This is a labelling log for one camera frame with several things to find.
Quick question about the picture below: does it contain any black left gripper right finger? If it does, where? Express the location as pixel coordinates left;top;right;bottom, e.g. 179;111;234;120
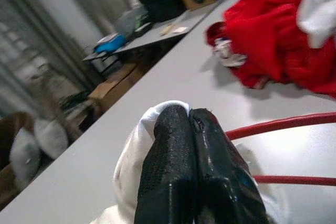
188;107;271;224

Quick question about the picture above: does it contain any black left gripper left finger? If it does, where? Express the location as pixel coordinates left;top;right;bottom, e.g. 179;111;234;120
133;104;199;224

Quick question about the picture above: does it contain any white garment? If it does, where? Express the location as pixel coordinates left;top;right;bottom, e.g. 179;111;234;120
98;100;297;224
285;0;336;49

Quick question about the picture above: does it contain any red plastic hanger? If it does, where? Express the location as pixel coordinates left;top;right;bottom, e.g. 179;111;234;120
225;112;336;186

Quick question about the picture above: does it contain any white table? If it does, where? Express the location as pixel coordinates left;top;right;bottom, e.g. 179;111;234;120
0;0;336;224

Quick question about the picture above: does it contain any flat cardboard piece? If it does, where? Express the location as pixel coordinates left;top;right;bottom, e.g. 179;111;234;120
88;61;148;114

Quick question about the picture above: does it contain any white plastic bag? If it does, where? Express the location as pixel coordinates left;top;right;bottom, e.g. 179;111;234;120
9;134;43;185
33;118;70;158

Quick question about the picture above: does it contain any blue soft item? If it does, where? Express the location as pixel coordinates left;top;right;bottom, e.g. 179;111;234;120
93;33;127;54

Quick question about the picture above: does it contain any grey side table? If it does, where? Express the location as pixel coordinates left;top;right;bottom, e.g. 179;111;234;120
82;0;253;63

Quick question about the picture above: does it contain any beige paper strip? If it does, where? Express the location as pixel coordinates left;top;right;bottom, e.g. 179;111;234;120
160;23;175;36

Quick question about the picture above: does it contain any red garment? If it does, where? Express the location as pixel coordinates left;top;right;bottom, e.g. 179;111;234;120
205;0;336;100

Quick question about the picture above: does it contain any grey green bag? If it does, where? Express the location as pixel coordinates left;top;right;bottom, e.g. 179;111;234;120
117;8;153;37

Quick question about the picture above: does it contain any black bag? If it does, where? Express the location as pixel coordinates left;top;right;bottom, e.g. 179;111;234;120
139;0;187;24

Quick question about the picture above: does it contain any grey green curtain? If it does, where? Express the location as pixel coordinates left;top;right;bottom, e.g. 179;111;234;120
0;0;134;120

